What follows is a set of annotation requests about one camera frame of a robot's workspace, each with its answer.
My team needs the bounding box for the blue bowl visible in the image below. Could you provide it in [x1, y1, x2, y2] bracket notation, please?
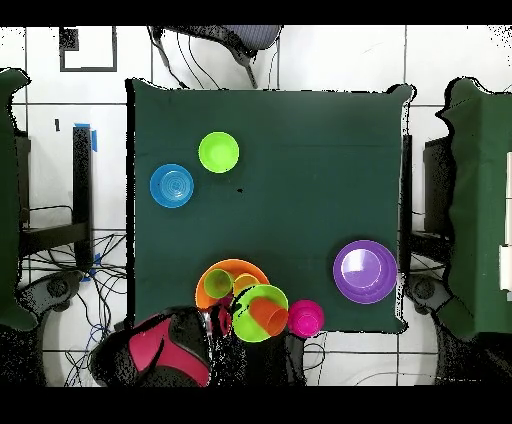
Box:
[149, 163, 195, 210]

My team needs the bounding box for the white box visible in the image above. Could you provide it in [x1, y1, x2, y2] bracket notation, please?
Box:
[498, 244, 512, 292]

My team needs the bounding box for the green cloth covered side table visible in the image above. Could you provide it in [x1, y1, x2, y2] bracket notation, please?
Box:
[435, 76, 512, 342]
[0, 66, 38, 332]

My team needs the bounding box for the green cup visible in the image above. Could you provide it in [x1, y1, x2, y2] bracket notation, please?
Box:
[202, 268, 235, 300]

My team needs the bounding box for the large green bowl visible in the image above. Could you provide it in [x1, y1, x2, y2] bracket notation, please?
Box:
[230, 283, 290, 344]

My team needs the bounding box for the large orange bowl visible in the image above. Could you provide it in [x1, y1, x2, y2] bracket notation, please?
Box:
[194, 258, 271, 311]

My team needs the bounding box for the red-orange cup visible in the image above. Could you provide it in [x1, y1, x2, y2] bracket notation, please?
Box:
[248, 296, 290, 338]

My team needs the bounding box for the bundle of floor cables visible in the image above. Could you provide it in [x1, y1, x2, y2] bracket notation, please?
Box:
[19, 229, 133, 387]

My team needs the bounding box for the black metal stand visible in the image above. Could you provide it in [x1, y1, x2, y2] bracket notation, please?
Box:
[15, 126, 94, 273]

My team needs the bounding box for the purple bowl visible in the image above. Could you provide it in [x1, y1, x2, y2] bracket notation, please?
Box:
[332, 239, 399, 306]

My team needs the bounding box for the grey office chair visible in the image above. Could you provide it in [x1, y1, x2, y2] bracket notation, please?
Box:
[148, 25, 285, 90]

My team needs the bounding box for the blue tape strip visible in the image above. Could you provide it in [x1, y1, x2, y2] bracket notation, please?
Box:
[74, 122, 98, 154]

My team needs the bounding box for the small green bowl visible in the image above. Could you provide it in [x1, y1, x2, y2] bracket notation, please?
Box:
[197, 131, 240, 174]

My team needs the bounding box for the dark green table cloth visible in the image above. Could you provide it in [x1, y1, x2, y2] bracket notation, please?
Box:
[125, 77, 417, 335]

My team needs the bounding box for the yellow cup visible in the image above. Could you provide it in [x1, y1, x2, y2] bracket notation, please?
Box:
[232, 272, 262, 298]

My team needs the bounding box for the pink bowl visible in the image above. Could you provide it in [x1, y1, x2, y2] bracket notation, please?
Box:
[286, 299, 326, 339]

